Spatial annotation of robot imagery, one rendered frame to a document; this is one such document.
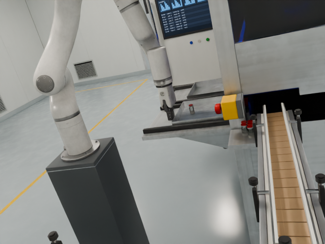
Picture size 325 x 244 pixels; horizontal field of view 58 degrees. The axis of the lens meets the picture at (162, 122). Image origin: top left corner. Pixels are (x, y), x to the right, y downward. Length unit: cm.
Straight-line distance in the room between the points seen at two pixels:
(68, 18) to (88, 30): 645
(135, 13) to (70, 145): 64
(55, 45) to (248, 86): 77
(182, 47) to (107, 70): 561
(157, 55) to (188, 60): 96
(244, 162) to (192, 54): 112
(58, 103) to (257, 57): 84
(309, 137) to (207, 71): 114
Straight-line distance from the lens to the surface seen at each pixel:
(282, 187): 77
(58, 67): 127
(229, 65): 112
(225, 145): 136
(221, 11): 109
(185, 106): 154
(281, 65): 112
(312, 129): 122
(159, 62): 126
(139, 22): 124
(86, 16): 767
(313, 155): 127
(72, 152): 140
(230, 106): 107
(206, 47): 215
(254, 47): 110
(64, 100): 136
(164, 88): 128
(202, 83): 185
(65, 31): 127
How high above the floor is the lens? 139
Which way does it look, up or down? 21 degrees down
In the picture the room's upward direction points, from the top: 15 degrees counter-clockwise
